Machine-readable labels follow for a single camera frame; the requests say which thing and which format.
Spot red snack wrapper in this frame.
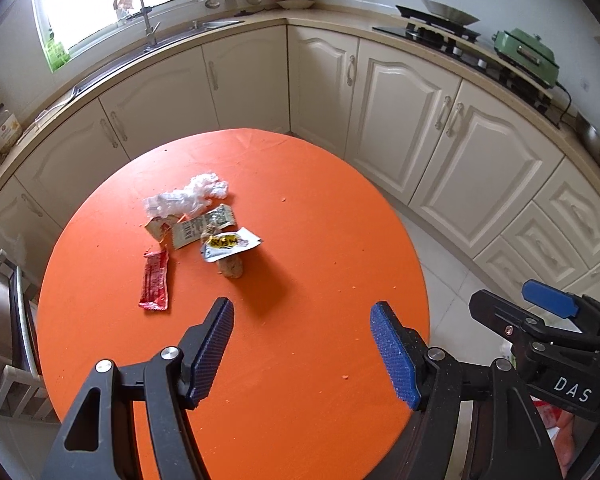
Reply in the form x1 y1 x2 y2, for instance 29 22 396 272
138 247 169 312

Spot yellow label foil wrapper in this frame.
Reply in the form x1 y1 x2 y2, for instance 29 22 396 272
201 228 262 263

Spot green printed snack wrapper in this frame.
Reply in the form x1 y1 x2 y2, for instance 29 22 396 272
171 204 237 249

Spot white plastic wrap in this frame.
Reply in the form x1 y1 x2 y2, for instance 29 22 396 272
144 172 228 218

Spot cream kitchen cabinets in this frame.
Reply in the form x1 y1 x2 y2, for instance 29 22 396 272
0 18 600 300

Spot brown food scrap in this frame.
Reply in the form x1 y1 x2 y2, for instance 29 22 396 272
216 255 244 280

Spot beige torn wrapper piece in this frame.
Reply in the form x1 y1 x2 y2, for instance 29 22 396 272
144 214 180 243

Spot wooden chair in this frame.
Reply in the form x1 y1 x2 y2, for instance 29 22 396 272
0 250 58 424

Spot spice jar on counter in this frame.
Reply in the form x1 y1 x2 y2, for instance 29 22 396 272
0 105 22 154

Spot steel wok pan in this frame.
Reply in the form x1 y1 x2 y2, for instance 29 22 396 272
420 0 479 26

